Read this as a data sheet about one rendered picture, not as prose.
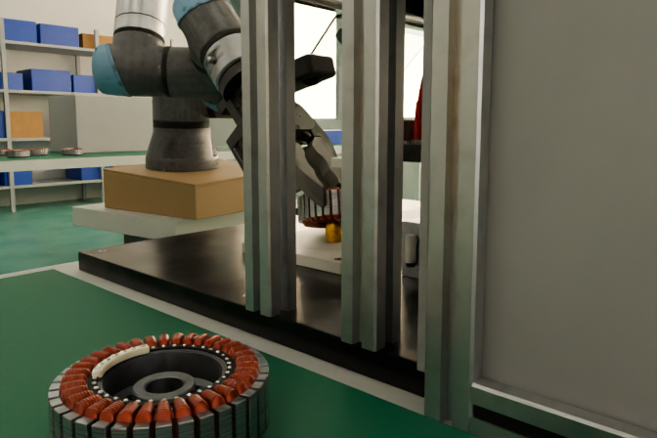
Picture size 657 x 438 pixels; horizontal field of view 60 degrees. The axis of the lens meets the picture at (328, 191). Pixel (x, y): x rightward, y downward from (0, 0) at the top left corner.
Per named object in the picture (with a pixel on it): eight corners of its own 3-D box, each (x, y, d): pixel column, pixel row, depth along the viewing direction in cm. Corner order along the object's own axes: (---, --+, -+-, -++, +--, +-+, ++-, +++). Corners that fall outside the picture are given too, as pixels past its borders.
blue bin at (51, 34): (25, 47, 639) (23, 27, 637) (63, 51, 670) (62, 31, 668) (40, 44, 611) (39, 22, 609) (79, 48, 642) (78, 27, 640)
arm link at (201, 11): (224, 13, 84) (217, -33, 76) (258, 65, 80) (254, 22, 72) (174, 32, 82) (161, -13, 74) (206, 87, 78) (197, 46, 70)
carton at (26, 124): (-6, 137, 623) (-8, 111, 620) (28, 137, 649) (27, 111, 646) (8, 138, 596) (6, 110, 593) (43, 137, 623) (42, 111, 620)
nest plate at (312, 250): (241, 252, 65) (241, 241, 65) (328, 234, 77) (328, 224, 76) (340, 275, 55) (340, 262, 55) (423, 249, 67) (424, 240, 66)
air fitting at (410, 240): (402, 266, 54) (402, 235, 53) (409, 264, 55) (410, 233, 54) (412, 268, 53) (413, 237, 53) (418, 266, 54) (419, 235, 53)
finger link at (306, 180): (302, 230, 66) (273, 168, 70) (331, 198, 63) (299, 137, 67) (282, 231, 64) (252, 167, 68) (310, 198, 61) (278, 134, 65)
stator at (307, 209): (282, 223, 65) (281, 191, 66) (320, 232, 75) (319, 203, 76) (374, 214, 61) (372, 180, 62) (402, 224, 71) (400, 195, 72)
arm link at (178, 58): (182, 74, 92) (167, 26, 82) (251, 76, 92) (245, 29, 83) (176, 114, 89) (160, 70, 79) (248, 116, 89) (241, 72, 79)
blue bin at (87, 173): (65, 178, 684) (64, 158, 681) (94, 176, 710) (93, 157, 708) (81, 180, 656) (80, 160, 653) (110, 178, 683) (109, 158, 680)
